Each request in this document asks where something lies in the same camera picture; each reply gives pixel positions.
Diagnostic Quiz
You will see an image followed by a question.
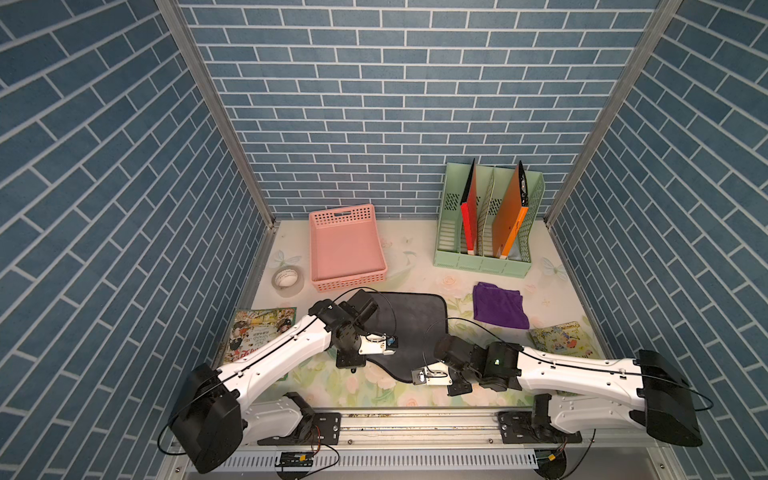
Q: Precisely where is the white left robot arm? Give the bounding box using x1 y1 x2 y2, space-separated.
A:
166 289 398 474

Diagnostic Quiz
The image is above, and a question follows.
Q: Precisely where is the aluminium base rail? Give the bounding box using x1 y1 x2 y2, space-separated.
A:
207 407 684 479

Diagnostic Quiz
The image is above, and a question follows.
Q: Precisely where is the purple square dishcloth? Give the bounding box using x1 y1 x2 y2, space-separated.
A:
472 282 530 330

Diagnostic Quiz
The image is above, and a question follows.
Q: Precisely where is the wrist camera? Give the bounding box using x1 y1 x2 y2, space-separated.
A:
412 362 453 386
358 334 399 356

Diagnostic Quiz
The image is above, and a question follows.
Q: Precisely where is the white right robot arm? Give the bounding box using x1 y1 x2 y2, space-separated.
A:
434 335 703 447

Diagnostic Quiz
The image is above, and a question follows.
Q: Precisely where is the pink perforated plastic basket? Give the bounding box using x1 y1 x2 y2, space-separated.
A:
309 204 388 292

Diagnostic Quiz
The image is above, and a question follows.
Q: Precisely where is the aluminium corner post left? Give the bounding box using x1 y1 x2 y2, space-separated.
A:
156 0 275 230

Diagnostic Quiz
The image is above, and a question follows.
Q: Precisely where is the picture book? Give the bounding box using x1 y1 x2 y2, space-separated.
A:
528 321 602 359
216 307 297 367

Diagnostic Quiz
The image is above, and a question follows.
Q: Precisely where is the red folder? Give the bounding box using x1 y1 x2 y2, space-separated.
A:
460 161 477 255

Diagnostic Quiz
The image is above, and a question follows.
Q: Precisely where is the black right controller box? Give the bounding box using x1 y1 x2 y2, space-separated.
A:
534 450 568 480

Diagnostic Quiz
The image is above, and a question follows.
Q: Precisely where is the clear packing tape roll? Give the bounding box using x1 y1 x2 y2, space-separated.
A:
271 265 305 298

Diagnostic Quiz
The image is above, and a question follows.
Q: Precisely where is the aluminium corner post right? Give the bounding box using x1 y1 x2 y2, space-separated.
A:
544 0 683 229

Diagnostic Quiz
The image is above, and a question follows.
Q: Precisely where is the aluminium corner post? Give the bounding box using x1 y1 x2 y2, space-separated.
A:
544 0 683 229
156 0 275 230

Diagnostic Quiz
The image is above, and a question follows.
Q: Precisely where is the black controller box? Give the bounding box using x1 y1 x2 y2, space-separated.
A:
275 451 315 470
534 450 568 480

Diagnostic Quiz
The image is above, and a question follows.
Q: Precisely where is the floral table mat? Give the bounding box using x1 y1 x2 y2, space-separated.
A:
250 220 610 410

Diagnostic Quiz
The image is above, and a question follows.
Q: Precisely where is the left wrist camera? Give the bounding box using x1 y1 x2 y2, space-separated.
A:
358 334 399 356

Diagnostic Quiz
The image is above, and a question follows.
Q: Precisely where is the right picture book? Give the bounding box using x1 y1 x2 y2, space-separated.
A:
528 321 602 359

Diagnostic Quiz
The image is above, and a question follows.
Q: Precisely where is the black left controller box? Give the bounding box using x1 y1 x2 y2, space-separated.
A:
275 451 315 470

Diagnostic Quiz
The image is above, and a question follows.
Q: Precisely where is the green grey microfibre cloth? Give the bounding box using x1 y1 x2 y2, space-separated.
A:
365 292 448 384

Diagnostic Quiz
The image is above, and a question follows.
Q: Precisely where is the left picture book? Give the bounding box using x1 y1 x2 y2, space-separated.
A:
216 307 297 367

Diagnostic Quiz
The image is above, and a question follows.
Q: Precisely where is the green plastic file organiser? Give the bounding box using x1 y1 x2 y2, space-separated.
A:
433 163 546 278

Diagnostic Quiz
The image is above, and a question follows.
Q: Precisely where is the orange folder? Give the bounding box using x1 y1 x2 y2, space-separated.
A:
492 162 529 259

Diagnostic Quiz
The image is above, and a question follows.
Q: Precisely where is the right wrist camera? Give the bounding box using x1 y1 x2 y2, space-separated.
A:
412 362 453 386

